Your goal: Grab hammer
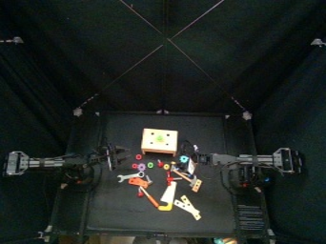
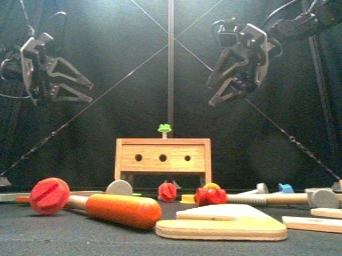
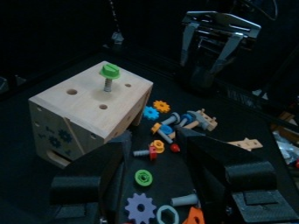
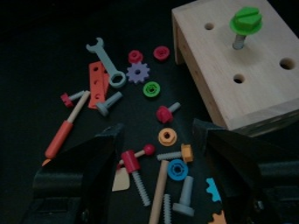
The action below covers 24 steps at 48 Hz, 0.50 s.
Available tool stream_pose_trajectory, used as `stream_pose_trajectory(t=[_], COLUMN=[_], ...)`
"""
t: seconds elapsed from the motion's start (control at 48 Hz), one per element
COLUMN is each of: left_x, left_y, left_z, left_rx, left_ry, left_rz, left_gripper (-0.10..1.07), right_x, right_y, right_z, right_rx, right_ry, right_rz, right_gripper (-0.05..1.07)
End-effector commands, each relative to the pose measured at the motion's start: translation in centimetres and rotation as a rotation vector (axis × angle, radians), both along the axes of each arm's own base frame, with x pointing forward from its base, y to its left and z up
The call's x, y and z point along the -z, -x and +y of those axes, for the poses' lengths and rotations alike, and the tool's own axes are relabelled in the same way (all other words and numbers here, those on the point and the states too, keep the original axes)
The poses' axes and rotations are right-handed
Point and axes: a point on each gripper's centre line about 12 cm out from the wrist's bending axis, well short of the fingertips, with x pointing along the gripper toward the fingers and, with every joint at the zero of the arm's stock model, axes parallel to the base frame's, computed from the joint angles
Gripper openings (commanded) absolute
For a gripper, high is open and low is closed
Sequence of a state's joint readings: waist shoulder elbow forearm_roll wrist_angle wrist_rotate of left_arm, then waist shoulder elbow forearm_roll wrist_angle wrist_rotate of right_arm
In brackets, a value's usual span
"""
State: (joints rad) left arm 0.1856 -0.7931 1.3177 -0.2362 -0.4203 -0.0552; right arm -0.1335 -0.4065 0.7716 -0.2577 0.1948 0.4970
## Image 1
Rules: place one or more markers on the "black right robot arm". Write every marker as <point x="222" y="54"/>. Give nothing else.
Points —
<point x="254" y="158"/>

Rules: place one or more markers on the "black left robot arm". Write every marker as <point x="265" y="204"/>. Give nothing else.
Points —
<point x="47" y="162"/>

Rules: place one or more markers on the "toy hammer wooden head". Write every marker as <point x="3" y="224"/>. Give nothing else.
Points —
<point x="190" y="179"/>

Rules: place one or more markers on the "blue toy gear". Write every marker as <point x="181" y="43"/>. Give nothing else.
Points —
<point x="183" y="158"/>

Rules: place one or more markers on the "yellow toy bolt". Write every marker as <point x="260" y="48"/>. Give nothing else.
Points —
<point x="173" y="164"/>

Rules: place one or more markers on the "purple toy gear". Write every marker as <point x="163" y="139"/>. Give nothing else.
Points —
<point x="142" y="166"/>

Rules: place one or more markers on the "grey toy wrench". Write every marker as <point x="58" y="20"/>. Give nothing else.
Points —
<point x="130" y="176"/>

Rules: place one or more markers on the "red toy cross screw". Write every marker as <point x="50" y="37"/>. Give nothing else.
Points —
<point x="170" y="178"/>

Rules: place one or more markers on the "red toy bolt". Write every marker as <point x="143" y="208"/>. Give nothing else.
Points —
<point x="161" y="164"/>

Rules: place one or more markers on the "wooden toy tool box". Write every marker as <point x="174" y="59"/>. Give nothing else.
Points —
<point x="159" y="142"/>

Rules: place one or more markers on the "orange toy block piece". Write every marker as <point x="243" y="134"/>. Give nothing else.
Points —
<point x="138" y="182"/>

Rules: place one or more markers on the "grey toy bolt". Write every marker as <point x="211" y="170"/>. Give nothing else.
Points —
<point x="149" y="179"/>

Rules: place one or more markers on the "wooden perforated strip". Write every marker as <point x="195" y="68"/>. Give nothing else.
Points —
<point x="186" y="208"/>
<point x="190" y="203"/>

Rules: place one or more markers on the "red orange toy screwdriver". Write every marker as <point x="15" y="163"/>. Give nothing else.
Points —
<point x="147" y="197"/>

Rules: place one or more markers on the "black ribbed block stack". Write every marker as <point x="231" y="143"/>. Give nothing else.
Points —
<point x="250" y="216"/>

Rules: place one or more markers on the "black cloth backdrop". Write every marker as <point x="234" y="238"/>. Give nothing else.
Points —
<point x="166" y="54"/>

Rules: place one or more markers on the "grey frame clamp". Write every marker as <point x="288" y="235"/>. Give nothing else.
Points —
<point x="76" y="111"/>
<point x="246" y="115"/>
<point x="317" y="42"/>
<point x="16" y="40"/>
<point x="162" y="111"/>

